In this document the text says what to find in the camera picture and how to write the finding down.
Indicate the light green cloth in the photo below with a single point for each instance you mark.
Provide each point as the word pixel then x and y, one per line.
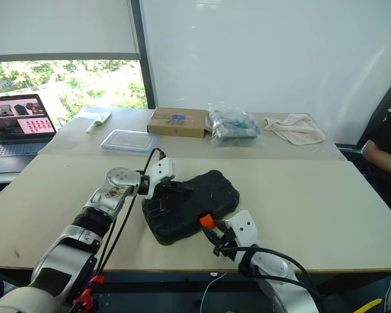
pixel 97 121

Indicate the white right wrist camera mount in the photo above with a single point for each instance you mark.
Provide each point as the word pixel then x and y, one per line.
pixel 244 228

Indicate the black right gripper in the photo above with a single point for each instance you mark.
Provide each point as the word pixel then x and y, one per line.
pixel 225 243

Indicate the clear blue-rimmed container lid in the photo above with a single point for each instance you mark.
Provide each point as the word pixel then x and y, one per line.
pixel 130 141

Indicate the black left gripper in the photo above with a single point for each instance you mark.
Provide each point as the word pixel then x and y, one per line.
pixel 169 190

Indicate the beige crumpled towel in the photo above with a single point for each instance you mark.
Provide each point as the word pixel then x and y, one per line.
pixel 296 128

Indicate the open grey laptop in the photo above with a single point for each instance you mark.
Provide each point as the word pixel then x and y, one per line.
pixel 18 120

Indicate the person in black shirt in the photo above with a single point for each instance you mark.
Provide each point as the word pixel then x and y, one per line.
pixel 389 133

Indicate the white roller window blind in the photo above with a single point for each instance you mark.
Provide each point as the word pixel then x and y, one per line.
pixel 60 27

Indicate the clear plastic bag of items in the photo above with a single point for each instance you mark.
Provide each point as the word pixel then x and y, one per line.
pixel 233 125

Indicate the black table frame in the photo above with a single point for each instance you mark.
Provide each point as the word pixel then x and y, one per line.
pixel 169 280

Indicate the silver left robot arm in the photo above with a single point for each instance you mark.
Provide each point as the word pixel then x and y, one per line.
pixel 68 254

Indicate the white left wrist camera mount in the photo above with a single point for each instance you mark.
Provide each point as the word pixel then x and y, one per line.
pixel 159 172

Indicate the person's bare forearm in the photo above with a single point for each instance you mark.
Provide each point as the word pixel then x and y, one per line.
pixel 382 159

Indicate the flat brown cardboard box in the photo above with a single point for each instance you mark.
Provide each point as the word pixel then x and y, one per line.
pixel 177 121

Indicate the black plastic tool case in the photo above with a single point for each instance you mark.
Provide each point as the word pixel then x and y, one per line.
pixel 198 202

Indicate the dark window frame post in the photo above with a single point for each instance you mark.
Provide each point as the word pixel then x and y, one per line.
pixel 146 55

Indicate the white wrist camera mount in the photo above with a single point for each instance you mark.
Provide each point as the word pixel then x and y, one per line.
pixel 159 172
pixel 244 228

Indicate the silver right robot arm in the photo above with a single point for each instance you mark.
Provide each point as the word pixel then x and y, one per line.
pixel 277 270

